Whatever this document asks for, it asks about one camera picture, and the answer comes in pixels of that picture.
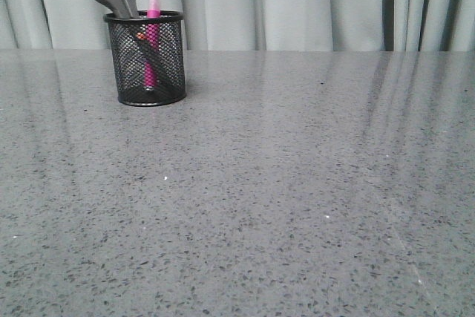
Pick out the pink highlighter pen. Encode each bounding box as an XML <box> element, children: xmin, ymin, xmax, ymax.
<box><xmin>144</xmin><ymin>0</ymin><xmax>161</xmax><ymax>91</ymax></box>

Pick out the pale grey curtain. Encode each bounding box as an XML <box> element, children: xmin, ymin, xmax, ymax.
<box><xmin>1</xmin><ymin>0</ymin><xmax>474</xmax><ymax>51</ymax></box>

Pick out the black mesh pen holder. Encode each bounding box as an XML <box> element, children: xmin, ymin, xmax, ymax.
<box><xmin>103</xmin><ymin>10</ymin><xmax>186</xmax><ymax>106</ymax></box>

